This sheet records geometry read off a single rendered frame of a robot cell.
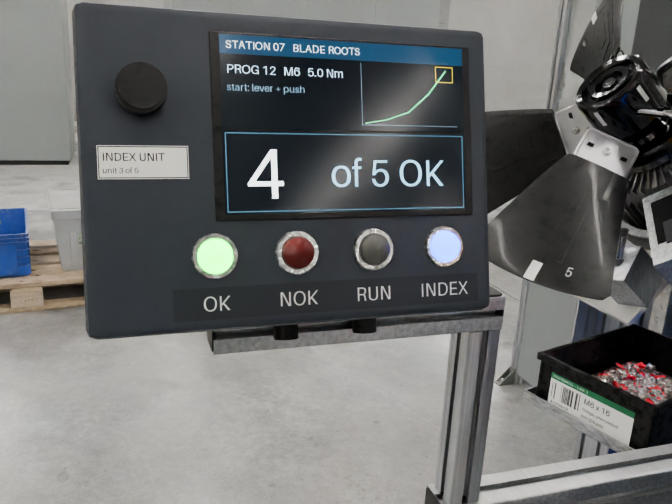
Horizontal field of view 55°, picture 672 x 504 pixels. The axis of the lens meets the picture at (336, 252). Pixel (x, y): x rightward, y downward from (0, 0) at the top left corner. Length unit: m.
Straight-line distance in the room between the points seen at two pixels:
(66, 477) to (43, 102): 6.02
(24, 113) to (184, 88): 7.49
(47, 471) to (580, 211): 1.74
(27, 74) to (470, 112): 7.48
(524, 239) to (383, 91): 0.66
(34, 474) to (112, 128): 1.92
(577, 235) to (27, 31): 7.16
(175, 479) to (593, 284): 1.48
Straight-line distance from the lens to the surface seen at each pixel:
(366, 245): 0.41
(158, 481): 2.14
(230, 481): 2.12
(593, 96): 1.17
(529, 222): 1.07
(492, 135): 1.33
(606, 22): 1.40
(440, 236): 0.43
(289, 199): 0.40
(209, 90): 0.40
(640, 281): 1.18
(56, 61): 7.81
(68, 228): 3.52
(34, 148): 7.91
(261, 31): 0.41
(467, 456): 0.61
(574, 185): 1.10
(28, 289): 3.47
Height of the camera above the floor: 1.23
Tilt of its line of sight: 16 degrees down
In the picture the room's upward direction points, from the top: 3 degrees clockwise
